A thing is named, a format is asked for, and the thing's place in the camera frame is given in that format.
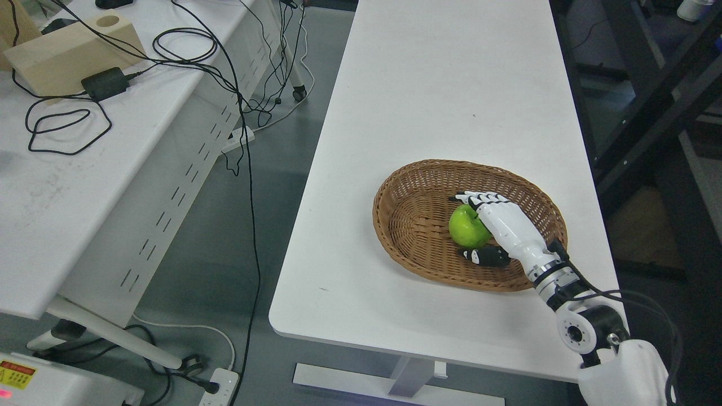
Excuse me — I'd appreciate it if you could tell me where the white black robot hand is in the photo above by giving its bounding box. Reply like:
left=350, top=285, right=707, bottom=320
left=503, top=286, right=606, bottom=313
left=449, top=191, right=561, bottom=274

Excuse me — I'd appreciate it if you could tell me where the green apple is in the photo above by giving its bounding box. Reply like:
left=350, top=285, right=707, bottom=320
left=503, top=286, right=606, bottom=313
left=448, top=205, right=492, bottom=249

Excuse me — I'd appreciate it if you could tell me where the black metal shelf rack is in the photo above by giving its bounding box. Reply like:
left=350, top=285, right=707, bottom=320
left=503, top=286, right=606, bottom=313
left=550, top=1, right=720, bottom=284

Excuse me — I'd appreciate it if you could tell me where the brown wicker basket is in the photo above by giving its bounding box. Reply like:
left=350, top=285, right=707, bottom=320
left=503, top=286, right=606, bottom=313
left=372, top=159, right=568, bottom=292

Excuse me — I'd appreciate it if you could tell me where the white table with metal leg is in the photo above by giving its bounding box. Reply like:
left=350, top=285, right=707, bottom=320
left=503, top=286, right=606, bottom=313
left=268, top=1, right=617, bottom=405

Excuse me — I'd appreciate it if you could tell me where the white power strip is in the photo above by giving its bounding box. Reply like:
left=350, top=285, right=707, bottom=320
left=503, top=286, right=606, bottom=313
left=198, top=368, right=240, bottom=406
left=221, top=126, right=255, bottom=153

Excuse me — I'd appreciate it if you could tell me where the white folding desk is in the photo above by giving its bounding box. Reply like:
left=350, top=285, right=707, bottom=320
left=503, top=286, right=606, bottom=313
left=2, top=1, right=290, bottom=370

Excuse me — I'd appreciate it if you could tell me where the black power adapter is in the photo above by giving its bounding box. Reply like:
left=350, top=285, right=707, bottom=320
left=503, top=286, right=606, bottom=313
left=80, top=67, right=130, bottom=102

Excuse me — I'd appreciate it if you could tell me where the beige wooden block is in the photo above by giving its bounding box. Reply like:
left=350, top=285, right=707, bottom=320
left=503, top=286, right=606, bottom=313
left=3, top=10, right=146, bottom=96

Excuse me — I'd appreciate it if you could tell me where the white charging dock device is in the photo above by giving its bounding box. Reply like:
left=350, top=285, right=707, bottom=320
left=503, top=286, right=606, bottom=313
left=1, top=352, right=145, bottom=405

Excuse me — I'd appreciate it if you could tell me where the long black cable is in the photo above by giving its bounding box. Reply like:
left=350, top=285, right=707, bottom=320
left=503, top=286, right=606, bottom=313
left=169, top=0, right=263, bottom=406

